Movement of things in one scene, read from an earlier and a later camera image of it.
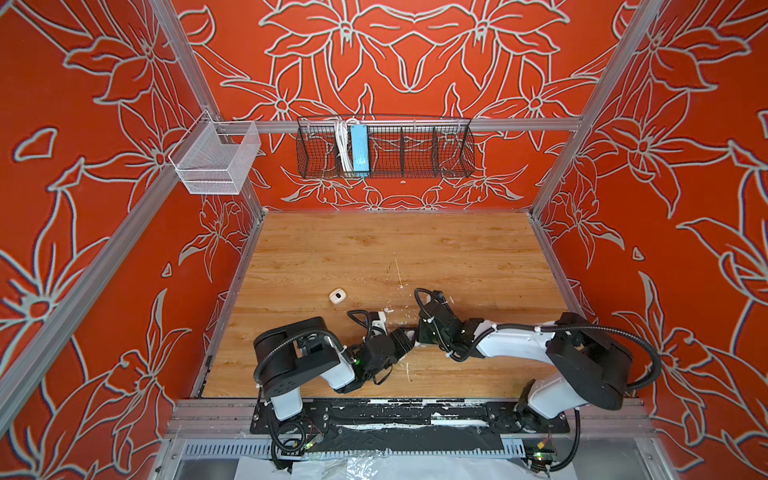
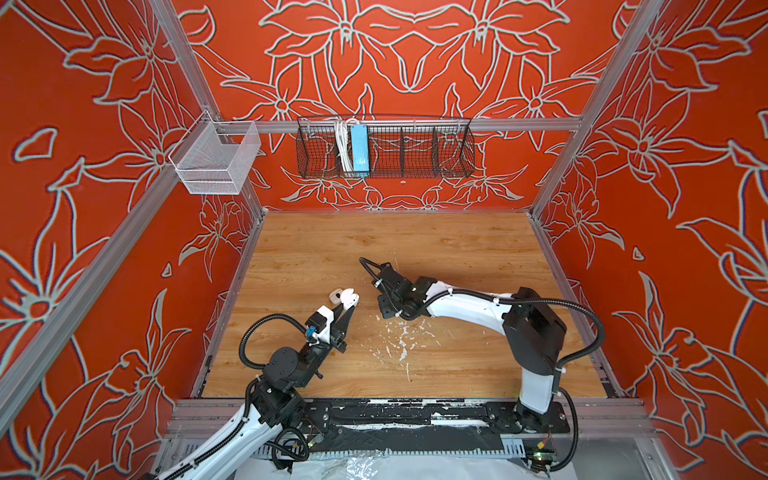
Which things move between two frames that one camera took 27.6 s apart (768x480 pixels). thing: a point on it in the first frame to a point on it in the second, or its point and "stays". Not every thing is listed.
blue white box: x=360 y=147 stays
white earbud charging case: x=337 y=295 stays
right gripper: x=420 y=330 to x=383 y=312
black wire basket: x=398 y=147 stays
